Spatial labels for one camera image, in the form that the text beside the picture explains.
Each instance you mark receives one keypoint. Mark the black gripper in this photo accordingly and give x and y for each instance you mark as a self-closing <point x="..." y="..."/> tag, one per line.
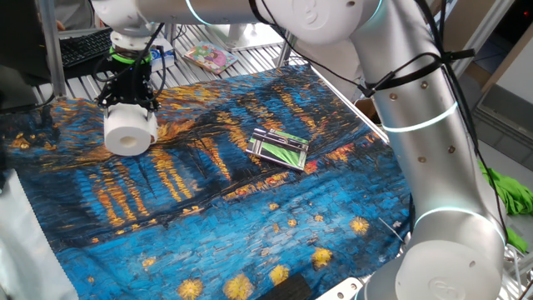
<point x="130" y="83"/>

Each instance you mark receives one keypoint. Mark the white toilet paper roll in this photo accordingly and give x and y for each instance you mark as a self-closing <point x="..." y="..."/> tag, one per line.
<point x="129" y="129"/>

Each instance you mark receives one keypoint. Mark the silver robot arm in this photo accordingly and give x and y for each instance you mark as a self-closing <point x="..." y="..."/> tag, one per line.
<point x="437" y="166"/>

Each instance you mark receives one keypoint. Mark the blue tissue pack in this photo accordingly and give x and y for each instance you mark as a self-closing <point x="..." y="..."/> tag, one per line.
<point x="164" y="58"/>

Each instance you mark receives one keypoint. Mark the black computer keyboard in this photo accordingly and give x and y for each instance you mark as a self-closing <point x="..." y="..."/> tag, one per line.
<point x="83" y="46"/>

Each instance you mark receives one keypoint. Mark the colourful children's book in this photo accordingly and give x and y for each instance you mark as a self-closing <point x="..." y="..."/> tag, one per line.
<point x="210" y="57"/>

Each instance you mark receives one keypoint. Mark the person in grey shirt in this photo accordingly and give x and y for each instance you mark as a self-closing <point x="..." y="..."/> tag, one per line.
<point x="71" y="12"/>

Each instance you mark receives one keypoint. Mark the black monitor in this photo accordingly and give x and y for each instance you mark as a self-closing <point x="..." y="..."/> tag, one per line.
<point x="21" y="41"/>

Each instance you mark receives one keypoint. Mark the starry night painting tablecloth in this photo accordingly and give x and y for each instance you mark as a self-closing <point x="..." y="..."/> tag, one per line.
<point x="208" y="216"/>

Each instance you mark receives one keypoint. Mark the green striped flat box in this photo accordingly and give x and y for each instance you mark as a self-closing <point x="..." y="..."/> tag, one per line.
<point x="277" y="152"/>

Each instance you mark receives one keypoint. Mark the white foam block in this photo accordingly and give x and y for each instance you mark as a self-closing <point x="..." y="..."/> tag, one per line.
<point x="329" y="62"/>

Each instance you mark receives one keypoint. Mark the thin metal pin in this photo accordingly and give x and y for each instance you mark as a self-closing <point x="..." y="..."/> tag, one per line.
<point x="391" y="230"/>

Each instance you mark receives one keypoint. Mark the green cloth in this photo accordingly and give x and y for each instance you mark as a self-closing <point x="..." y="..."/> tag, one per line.
<point x="516" y="196"/>

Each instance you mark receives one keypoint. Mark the aluminium frame bar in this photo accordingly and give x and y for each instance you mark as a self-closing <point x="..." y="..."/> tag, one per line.
<point x="52" y="54"/>
<point x="285" y="54"/>

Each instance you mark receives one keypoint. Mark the white pedestal plate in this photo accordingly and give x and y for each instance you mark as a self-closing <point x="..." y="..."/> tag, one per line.
<point x="250" y="39"/>

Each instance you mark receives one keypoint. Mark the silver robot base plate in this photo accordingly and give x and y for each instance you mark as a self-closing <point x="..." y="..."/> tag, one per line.
<point x="339" y="289"/>

